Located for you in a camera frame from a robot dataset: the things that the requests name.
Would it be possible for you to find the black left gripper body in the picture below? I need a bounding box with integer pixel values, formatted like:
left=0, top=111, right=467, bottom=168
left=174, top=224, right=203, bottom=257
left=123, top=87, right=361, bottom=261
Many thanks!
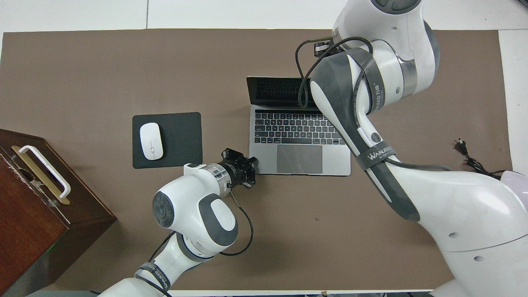
left=219, top=158, right=248, bottom=189

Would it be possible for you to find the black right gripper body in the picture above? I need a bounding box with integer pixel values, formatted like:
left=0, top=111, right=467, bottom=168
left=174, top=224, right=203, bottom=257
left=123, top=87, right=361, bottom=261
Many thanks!
left=314, top=41, right=343, bottom=57

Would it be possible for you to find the grey laptop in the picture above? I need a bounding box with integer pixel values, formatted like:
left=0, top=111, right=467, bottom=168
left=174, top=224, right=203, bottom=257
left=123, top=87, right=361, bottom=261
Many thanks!
left=246, top=76, right=351, bottom=177

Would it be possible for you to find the black mouse pad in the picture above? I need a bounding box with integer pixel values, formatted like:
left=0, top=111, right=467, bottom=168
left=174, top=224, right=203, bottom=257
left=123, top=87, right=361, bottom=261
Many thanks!
left=132, top=112, right=203, bottom=169

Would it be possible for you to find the white computer mouse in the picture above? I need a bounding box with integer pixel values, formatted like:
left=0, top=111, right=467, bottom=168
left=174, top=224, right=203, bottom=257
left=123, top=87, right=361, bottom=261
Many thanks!
left=139, top=123, right=164, bottom=160

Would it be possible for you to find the brown table mat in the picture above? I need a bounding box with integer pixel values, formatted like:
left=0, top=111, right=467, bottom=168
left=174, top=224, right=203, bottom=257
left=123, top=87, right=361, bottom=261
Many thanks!
left=0, top=29, right=513, bottom=291

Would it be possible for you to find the dark wooden box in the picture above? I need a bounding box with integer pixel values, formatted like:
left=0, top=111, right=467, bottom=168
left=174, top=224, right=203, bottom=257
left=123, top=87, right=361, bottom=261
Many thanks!
left=0, top=129, right=118, bottom=295

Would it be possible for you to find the white desk lamp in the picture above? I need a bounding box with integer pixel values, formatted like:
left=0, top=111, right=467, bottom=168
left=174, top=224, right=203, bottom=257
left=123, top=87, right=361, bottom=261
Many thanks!
left=500, top=170, right=528, bottom=194

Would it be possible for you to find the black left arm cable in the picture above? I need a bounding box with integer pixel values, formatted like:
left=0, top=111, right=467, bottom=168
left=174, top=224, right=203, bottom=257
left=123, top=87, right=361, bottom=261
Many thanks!
left=148, top=191, right=254, bottom=261

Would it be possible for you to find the brass handle plate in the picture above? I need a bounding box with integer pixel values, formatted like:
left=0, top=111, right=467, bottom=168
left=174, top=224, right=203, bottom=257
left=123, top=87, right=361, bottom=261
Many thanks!
left=11, top=145, right=71, bottom=205

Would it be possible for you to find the white box handle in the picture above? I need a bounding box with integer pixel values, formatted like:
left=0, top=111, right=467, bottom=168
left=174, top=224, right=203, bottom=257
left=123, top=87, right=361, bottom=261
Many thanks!
left=19, top=145, right=71, bottom=199

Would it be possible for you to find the black lamp power cable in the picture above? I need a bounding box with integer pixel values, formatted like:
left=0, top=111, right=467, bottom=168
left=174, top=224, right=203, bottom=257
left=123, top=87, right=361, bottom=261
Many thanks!
left=455, top=139, right=512, bottom=179

